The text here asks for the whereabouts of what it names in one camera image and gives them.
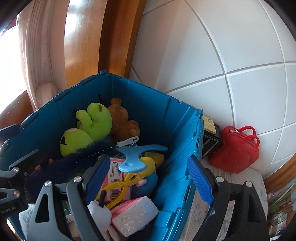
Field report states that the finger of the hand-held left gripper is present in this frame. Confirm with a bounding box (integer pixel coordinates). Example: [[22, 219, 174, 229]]
[[9, 149, 41, 173], [0, 124, 21, 153]]

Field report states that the pink tissue pack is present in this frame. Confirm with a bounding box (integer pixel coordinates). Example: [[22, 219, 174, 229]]
[[110, 196, 159, 237], [102, 158, 133, 201]]

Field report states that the wooden moulded frame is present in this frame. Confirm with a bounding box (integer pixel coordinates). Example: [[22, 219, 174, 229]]
[[264, 158, 296, 186]]

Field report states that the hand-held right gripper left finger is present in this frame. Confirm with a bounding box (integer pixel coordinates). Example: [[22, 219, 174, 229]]
[[27, 154, 111, 241]]

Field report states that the black box with gold print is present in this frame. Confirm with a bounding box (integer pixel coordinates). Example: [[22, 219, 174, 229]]
[[202, 116, 222, 159]]

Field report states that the green plush toy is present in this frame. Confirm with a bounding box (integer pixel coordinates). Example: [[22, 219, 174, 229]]
[[60, 102, 113, 157]]

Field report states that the yellow duck snowball clip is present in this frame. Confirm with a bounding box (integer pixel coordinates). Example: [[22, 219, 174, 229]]
[[96, 152, 164, 208]]

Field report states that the wooden door frame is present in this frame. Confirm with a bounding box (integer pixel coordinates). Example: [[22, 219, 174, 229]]
[[65, 0, 147, 93]]

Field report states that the blue plastic crate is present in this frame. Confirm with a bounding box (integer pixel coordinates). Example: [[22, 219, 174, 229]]
[[0, 70, 204, 241]]

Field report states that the beige curtain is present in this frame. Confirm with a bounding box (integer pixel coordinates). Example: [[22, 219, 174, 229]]
[[17, 0, 70, 112]]

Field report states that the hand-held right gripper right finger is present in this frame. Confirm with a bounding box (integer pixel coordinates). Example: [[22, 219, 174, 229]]
[[187, 156, 270, 241]]

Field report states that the blue feather brush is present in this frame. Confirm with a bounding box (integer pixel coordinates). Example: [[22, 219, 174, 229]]
[[24, 136, 139, 197]]

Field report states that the green medicine box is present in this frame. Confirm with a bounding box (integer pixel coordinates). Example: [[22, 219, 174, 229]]
[[61, 200, 72, 223]]

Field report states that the blue and pink plush toy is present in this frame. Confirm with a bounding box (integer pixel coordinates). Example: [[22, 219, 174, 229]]
[[132, 173, 159, 197]]

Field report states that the red toy suitcase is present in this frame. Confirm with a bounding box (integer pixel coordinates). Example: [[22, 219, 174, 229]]
[[209, 125, 260, 174]]

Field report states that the brown teddy bear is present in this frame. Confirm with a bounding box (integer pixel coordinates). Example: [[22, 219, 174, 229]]
[[107, 97, 141, 142]]

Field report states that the blue plastic boomerang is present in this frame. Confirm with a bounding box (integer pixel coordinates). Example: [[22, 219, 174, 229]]
[[114, 144, 168, 173]]

